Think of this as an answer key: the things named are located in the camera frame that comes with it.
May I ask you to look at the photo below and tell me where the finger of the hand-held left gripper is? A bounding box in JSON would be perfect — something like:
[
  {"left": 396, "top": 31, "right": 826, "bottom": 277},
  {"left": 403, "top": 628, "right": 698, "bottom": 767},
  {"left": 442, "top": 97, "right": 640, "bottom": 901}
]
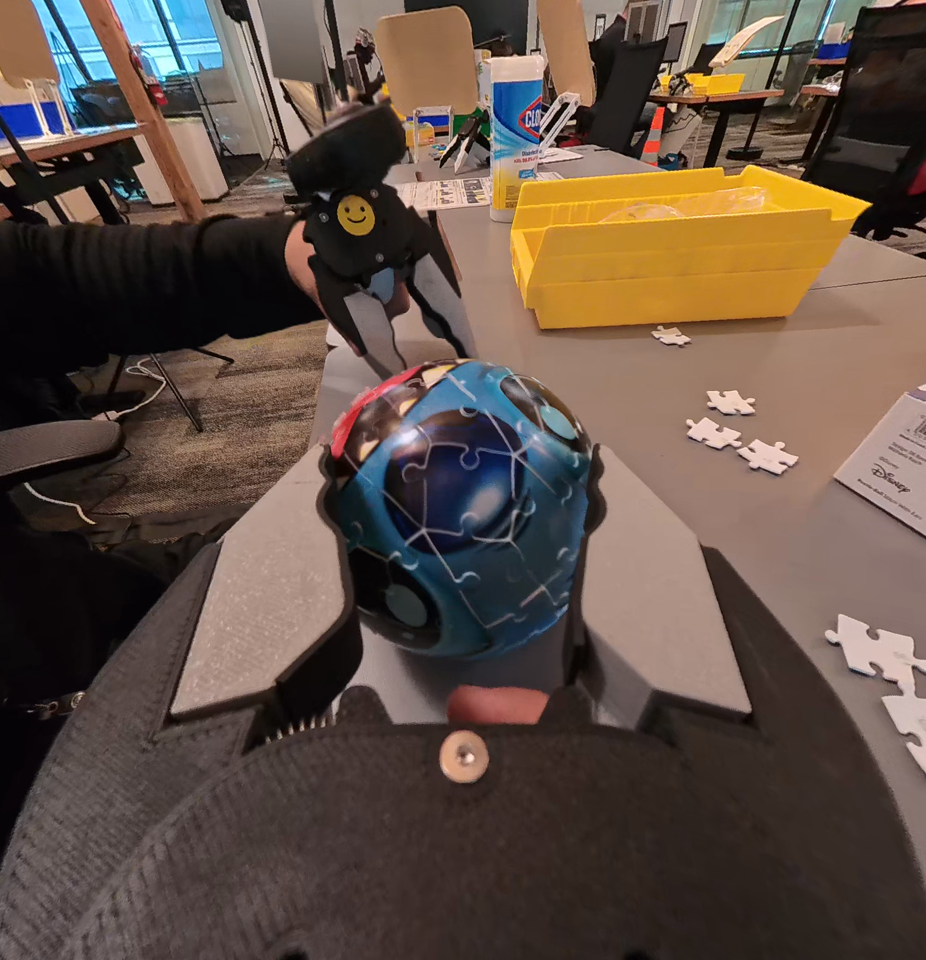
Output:
[
  {"left": 409, "top": 253, "right": 479, "bottom": 361},
  {"left": 343, "top": 287, "right": 410, "bottom": 378}
]

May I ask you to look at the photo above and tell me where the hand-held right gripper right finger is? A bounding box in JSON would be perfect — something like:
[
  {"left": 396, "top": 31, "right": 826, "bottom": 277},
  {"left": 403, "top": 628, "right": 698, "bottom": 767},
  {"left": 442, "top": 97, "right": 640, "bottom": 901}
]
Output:
[{"left": 562, "top": 442, "right": 755, "bottom": 727}]

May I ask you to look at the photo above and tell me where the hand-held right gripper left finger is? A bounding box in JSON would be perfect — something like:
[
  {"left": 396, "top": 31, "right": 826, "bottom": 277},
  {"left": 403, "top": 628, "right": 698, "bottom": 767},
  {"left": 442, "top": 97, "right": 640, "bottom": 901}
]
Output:
[{"left": 166, "top": 446, "right": 365, "bottom": 732}]

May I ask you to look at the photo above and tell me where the blue monster puzzle ball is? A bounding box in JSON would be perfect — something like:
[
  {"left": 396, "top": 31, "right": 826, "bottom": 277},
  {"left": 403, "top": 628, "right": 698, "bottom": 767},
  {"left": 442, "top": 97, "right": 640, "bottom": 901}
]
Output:
[{"left": 328, "top": 358, "right": 595, "bottom": 661}]

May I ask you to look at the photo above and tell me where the person's left forearm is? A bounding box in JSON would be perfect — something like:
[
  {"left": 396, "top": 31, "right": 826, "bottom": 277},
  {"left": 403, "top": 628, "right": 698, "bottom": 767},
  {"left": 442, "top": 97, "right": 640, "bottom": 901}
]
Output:
[{"left": 0, "top": 213, "right": 325, "bottom": 357}]

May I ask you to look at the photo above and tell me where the person's left hand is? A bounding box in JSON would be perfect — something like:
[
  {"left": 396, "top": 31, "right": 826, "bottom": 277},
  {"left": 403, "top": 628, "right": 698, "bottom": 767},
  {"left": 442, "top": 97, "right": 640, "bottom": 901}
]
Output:
[{"left": 284, "top": 219, "right": 322, "bottom": 301}]

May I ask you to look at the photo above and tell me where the person's right hand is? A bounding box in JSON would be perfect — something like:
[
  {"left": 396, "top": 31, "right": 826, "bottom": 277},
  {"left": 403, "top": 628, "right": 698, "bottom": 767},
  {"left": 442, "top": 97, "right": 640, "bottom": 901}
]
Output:
[{"left": 446, "top": 684, "right": 552, "bottom": 726}]

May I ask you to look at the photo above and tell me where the disinfecting wipes canister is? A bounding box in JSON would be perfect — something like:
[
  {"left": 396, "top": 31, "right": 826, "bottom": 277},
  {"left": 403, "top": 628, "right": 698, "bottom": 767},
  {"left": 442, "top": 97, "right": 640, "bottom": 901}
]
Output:
[{"left": 489, "top": 54, "right": 547, "bottom": 224}]

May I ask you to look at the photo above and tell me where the person's black top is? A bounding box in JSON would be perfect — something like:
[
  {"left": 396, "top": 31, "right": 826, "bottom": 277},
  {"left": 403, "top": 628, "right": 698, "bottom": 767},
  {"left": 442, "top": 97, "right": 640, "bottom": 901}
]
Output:
[{"left": 0, "top": 480, "right": 232, "bottom": 864}]

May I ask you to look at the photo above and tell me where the black tripod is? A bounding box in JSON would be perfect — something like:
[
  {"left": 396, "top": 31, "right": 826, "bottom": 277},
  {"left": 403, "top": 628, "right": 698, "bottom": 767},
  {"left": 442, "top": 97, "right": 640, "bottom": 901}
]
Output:
[{"left": 106, "top": 345, "right": 235, "bottom": 435}]

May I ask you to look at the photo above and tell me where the yellow plastic bin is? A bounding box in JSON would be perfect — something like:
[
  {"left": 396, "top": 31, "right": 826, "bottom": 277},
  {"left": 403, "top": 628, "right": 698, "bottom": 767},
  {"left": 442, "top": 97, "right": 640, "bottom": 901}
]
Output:
[{"left": 509, "top": 165, "right": 873, "bottom": 331}]

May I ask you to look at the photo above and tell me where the red fire extinguisher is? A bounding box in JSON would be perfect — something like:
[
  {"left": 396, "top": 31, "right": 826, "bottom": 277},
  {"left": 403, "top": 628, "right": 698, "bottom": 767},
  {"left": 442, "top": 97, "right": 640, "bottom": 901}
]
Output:
[{"left": 133, "top": 45, "right": 169, "bottom": 108}]

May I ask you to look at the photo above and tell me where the dark mesh chair armrest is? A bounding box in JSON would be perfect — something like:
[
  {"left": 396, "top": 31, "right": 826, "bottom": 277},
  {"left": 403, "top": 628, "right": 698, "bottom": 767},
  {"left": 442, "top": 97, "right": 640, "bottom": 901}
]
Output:
[{"left": 0, "top": 418, "right": 127, "bottom": 481}]

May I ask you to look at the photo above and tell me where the beige rounded board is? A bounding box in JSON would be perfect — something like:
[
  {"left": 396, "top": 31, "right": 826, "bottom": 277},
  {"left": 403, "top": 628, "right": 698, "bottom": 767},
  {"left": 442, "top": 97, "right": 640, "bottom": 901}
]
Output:
[{"left": 536, "top": 0, "right": 597, "bottom": 108}]

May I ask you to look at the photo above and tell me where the black mesh office chair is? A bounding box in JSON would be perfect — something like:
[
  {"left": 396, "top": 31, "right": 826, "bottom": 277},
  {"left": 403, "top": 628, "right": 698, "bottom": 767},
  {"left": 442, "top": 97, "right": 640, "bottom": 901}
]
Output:
[
  {"left": 804, "top": 7, "right": 926, "bottom": 241},
  {"left": 589, "top": 37, "right": 670, "bottom": 157}
]

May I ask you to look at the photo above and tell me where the clear plastic bag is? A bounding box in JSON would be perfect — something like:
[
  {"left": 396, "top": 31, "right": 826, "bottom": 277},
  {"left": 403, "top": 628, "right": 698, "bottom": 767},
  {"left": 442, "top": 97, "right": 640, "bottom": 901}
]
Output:
[{"left": 601, "top": 186, "right": 772, "bottom": 225}]

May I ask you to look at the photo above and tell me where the large window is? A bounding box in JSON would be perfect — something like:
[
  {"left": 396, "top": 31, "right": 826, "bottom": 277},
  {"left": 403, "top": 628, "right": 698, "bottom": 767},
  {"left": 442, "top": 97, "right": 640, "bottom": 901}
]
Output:
[{"left": 31, "top": 0, "right": 209, "bottom": 80}]

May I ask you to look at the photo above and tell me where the wooden post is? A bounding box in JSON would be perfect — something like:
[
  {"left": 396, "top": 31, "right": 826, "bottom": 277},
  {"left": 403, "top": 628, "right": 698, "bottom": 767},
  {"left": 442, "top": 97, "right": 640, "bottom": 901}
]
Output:
[{"left": 80, "top": 0, "right": 205, "bottom": 222}]

